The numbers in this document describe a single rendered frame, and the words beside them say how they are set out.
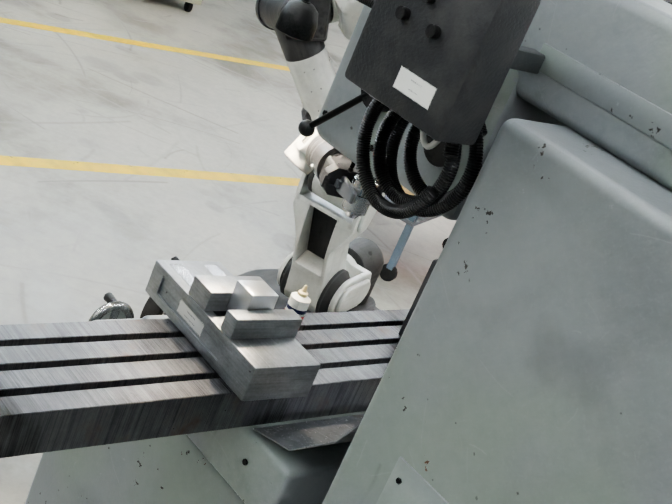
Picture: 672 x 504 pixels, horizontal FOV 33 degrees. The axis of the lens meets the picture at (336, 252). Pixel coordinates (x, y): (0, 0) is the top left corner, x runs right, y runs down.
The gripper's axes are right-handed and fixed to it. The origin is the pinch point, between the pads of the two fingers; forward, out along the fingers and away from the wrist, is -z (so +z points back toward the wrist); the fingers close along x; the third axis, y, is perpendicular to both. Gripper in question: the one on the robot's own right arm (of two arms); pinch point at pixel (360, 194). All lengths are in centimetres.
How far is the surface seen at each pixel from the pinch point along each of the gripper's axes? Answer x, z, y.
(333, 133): -10.3, -0.7, -10.1
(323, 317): 12.2, 13.8, 33.6
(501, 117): -1.3, -30.4, -28.8
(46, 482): -27, 28, 93
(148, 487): -17, 0, 70
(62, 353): -47, -13, 33
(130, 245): 44, 216, 126
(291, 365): -9.9, -18.5, 26.3
